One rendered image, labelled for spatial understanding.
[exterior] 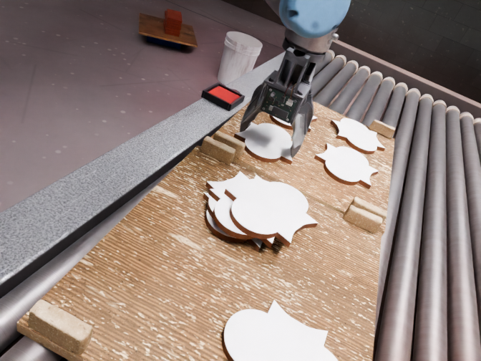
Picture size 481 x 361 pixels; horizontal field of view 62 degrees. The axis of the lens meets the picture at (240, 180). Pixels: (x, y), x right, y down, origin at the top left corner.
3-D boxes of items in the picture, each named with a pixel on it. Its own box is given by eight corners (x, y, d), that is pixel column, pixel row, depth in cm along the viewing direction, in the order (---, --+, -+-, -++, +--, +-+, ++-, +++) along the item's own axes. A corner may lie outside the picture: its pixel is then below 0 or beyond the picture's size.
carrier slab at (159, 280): (16, 331, 38) (15, 322, 37) (195, 151, 72) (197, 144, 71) (353, 522, 35) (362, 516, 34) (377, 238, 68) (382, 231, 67)
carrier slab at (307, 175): (201, 150, 73) (203, 142, 72) (268, 87, 106) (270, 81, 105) (381, 238, 68) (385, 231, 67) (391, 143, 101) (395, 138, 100)
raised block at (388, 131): (368, 129, 100) (373, 120, 98) (368, 126, 101) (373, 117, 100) (390, 139, 99) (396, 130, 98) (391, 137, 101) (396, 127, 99)
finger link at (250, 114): (221, 130, 74) (254, 100, 69) (233, 119, 79) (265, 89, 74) (232, 142, 75) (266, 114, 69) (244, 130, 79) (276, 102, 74)
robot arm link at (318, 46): (299, 5, 65) (346, 25, 64) (289, 32, 68) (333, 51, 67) (287, 13, 59) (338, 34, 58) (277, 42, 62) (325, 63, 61)
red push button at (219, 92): (205, 97, 91) (207, 92, 90) (217, 90, 96) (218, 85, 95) (227, 109, 90) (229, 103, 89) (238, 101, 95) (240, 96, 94)
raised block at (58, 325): (26, 327, 37) (26, 310, 36) (41, 312, 39) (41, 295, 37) (80, 358, 37) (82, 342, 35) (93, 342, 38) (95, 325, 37)
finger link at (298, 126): (284, 167, 73) (280, 120, 69) (293, 153, 78) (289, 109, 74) (301, 169, 72) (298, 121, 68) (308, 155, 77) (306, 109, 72)
